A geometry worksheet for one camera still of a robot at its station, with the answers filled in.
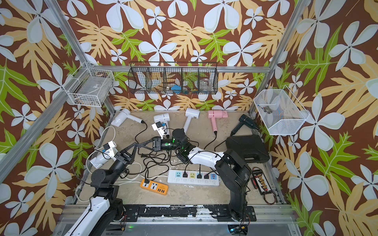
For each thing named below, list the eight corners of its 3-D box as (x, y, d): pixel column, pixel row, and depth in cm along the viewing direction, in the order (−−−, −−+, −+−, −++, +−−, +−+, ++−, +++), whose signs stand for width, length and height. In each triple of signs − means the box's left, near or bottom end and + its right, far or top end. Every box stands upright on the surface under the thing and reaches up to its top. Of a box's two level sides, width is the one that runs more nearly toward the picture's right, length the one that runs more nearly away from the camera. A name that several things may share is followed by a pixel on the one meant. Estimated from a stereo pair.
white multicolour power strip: (168, 186, 85) (167, 183, 81) (169, 172, 90) (168, 169, 86) (218, 186, 85) (220, 183, 81) (217, 172, 90) (218, 169, 86)
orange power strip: (140, 188, 84) (139, 186, 82) (144, 179, 88) (143, 177, 85) (166, 196, 82) (165, 194, 79) (169, 186, 85) (168, 184, 82)
